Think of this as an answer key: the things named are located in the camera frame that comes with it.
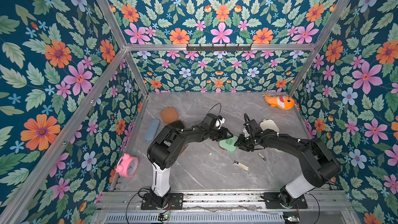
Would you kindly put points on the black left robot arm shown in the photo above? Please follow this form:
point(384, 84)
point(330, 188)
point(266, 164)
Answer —
point(165, 149)

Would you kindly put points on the cream large nail clipper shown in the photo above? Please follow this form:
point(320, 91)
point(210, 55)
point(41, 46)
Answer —
point(241, 165)

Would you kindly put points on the pink alarm clock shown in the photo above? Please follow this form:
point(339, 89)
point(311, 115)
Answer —
point(127, 165)

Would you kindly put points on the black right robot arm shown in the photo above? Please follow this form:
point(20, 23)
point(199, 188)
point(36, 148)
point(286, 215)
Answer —
point(317, 163)

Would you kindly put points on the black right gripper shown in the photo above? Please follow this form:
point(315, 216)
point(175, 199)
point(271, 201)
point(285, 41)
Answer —
point(246, 141)

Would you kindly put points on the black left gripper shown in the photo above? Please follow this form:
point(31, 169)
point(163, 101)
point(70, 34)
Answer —
point(222, 135)

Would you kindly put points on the orange clownfish plush toy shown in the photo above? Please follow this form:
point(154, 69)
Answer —
point(282, 102)

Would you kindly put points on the small silver nail clipper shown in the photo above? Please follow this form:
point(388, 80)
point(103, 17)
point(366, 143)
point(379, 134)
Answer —
point(262, 157)

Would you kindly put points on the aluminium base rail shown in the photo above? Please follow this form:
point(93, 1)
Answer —
point(258, 200)

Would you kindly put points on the brown nail clipper case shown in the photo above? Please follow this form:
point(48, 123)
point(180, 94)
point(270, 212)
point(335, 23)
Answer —
point(171, 118)

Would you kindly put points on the black hook rail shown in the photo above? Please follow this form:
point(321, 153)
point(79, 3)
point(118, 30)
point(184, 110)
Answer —
point(219, 47)

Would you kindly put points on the green nail clipper case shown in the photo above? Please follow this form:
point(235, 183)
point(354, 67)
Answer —
point(228, 144)

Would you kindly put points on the cream nail clipper case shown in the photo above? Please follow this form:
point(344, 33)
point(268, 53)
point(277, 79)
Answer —
point(268, 124)

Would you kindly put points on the blue oval case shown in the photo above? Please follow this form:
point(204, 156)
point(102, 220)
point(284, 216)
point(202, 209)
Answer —
point(152, 130)

